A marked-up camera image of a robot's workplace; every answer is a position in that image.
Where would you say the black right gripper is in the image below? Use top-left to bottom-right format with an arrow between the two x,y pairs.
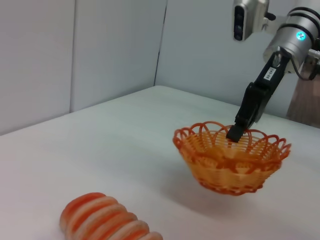
225,52 -> 291,144

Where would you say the orange woven plastic basket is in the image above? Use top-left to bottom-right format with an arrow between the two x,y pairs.
172,121 -> 293,197

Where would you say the orange striped toy bread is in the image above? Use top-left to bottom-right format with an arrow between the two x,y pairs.
59,191 -> 165,240

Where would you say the brown panel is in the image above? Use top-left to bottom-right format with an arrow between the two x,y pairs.
285,66 -> 320,126

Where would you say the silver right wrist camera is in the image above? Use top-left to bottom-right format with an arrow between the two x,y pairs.
232,0 -> 270,43

